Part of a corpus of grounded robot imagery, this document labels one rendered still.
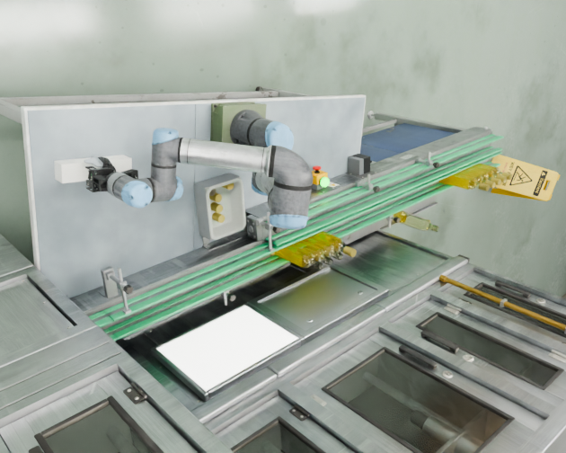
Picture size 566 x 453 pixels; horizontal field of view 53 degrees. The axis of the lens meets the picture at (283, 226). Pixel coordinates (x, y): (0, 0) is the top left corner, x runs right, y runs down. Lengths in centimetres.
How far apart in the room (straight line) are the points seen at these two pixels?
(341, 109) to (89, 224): 128
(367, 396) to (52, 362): 96
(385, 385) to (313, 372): 24
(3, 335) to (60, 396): 34
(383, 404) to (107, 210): 114
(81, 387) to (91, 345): 14
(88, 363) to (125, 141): 86
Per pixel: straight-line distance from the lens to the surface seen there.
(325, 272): 248
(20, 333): 172
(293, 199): 167
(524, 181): 546
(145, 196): 168
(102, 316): 203
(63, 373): 149
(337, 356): 206
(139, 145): 209
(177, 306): 214
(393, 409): 187
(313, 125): 260
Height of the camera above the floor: 256
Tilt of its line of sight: 44 degrees down
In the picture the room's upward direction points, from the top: 113 degrees clockwise
